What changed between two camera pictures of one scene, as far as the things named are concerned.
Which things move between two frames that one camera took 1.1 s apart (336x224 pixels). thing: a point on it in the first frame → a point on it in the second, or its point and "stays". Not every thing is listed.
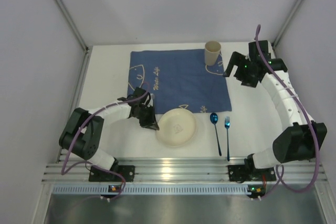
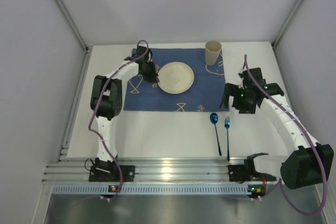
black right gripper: x=239 y=64 → x=233 y=94
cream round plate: x=177 y=127 → x=176 y=77
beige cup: x=212 y=49 stays
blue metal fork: x=227 y=123 stays
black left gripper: x=146 y=115 → x=149 y=74
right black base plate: x=241 y=173 stays
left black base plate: x=98 y=174 stays
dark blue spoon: x=213 y=118 stays
